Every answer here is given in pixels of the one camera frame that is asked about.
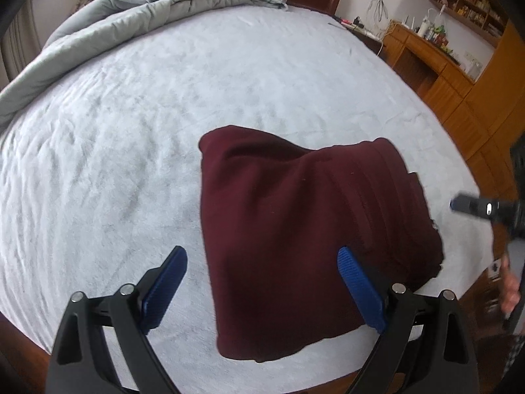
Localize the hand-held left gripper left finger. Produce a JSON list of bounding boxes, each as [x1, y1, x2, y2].
[[46, 245, 189, 394]]

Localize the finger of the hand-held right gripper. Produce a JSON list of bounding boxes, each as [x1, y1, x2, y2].
[[450, 194, 507, 224]]

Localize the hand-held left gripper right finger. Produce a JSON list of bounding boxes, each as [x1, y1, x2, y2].
[[337, 246, 478, 394]]

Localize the maroon pants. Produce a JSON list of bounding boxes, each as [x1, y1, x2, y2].
[[198, 125, 446, 363]]

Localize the person's right hand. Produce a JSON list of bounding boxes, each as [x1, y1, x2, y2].
[[499, 254, 522, 315]]

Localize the wooden desk cabinet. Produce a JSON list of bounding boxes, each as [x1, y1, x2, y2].
[[383, 20, 525, 206]]

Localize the bed with light blue sheet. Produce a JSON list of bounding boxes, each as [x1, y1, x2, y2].
[[0, 2, 499, 394]]

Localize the dark nightstand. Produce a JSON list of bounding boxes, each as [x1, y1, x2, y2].
[[328, 14, 384, 55]]

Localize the beige curtain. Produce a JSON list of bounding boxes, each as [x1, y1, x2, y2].
[[0, 0, 46, 91]]

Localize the grey duvet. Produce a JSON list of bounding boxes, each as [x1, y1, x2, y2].
[[0, 0, 288, 132]]

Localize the wall shelf with small things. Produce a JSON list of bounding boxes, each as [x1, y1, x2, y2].
[[429, 0, 509, 48]]

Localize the hanging wall cables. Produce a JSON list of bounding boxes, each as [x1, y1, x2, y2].
[[369, 0, 405, 37]]

